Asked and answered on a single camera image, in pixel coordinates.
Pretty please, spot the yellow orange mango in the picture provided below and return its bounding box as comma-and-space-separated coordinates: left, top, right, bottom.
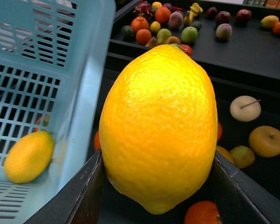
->
216, 145, 235, 165

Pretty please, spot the golden brown pear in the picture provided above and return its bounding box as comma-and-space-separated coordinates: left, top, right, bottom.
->
248, 126, 280, 158

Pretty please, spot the orange persimmon with leaf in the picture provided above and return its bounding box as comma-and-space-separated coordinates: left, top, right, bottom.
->
34, 114, 50, 132

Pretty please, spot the white pear far stem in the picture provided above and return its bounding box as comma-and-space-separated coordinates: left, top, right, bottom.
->
230, 96, 262, 122

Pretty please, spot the far shelf yellow lemon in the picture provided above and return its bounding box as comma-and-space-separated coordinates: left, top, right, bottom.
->
261, 15, 280, 29

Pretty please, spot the small yellow green pear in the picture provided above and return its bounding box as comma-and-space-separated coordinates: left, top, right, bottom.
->
230, 146, 255, 169

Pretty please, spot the far shelf green apple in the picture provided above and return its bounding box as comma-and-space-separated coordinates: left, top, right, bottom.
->
181, 27, 198, 44

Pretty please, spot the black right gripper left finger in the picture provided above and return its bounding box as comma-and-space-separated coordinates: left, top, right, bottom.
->
25, 150, 105, 224

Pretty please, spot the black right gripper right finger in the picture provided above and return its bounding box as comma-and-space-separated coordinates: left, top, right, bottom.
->
211, 152, 280, 224

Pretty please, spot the large orange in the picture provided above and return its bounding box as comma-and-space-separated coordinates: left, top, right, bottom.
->
93, 131, 101, 152

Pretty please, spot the small orange tangerine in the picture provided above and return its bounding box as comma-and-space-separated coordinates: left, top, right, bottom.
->
217, 122, 223, 141

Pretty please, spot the light teal shopping basket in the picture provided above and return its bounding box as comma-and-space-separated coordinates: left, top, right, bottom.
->
0, 0, 116, 224

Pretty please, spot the big textured orange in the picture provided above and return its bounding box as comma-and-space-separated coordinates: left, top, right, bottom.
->
184, 200, 222, 224

